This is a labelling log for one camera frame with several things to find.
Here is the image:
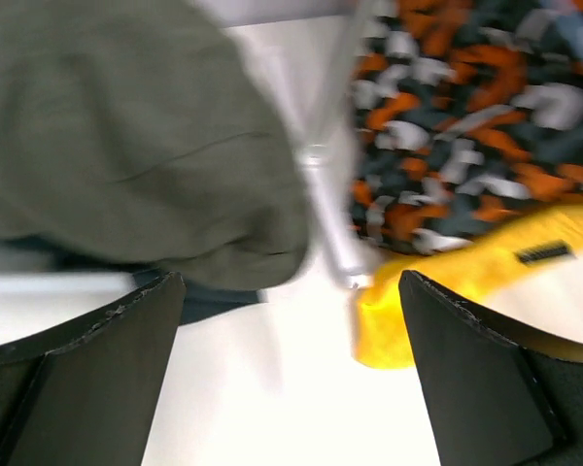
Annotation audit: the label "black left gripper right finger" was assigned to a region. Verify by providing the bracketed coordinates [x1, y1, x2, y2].
[398, 271, 583, 466]

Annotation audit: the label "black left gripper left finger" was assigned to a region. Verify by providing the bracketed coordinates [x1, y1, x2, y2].
[0, 274, 186, 466]

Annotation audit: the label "yellow shorts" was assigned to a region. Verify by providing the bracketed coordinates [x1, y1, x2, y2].
[355, 202, 583, 369]

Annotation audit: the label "dark navy shorts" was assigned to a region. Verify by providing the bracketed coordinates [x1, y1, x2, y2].
[0, 237, 261, 325]

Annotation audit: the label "olive green shorts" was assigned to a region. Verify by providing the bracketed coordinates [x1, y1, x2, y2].
[0, 1, 310, 290]

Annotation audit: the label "camouflage patterned shorts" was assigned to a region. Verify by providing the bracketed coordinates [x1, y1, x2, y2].
[350, 1, 583, 255]

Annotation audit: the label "white perforated plastic basket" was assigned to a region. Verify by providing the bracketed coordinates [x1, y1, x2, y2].
[0, 243, 135, 294]

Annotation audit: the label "white steel clothes rack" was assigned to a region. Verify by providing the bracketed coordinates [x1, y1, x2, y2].
[257, 1, 374, 289]

